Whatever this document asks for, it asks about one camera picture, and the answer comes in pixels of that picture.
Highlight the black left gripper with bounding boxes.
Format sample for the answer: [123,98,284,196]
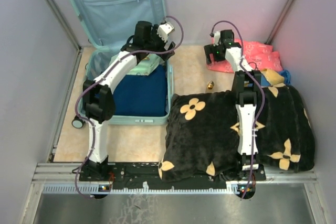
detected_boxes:
[144,24,174,60]

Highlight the light green cartoon cloth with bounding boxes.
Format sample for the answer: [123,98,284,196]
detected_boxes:
[127,54,163,76]

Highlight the small gold bottle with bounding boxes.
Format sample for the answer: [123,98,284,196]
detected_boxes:
[206,81,215,90]

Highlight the pink printed garment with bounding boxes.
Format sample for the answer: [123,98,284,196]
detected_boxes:
[206,40,283,73]

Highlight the dark blue shirt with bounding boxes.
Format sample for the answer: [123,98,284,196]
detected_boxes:
[113,65,167,117]

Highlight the black floral fleece blanket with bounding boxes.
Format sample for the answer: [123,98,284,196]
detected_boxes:
[160,85,315,172]

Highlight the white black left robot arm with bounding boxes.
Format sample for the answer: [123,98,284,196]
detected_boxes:
[81,21,175,180]

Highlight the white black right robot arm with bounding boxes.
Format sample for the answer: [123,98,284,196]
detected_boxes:
[204,30,261,180]

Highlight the yellow and blue garment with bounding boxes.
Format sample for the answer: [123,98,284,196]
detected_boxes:
[257,69,291,97]

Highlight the light teal hardshell suitcase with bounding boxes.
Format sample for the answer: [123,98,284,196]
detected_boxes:
[70,0,173,125]

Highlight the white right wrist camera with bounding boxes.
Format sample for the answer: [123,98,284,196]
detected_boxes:
[210,31,221,46]

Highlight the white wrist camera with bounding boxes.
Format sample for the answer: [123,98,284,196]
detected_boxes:
[210,31,221,46]
[157,22,174,42]

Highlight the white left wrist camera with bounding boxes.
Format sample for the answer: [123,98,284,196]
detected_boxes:
[157,22,174,42]

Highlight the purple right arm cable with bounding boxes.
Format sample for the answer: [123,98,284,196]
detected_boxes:
[211,20,265,200]

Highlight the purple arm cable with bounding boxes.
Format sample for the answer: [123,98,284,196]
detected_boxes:
[74,15,184,200]
[211,20,265,200]

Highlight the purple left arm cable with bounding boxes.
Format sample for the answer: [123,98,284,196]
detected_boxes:
[74,15,184,200]

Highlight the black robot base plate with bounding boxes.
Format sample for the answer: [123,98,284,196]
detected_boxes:
[79,161,266,189]

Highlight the white cable duct strip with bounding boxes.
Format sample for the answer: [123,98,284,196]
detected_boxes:
[42,182,255,196]

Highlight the aluminium frame rail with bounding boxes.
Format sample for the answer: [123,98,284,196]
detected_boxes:
[20,162,331,223]

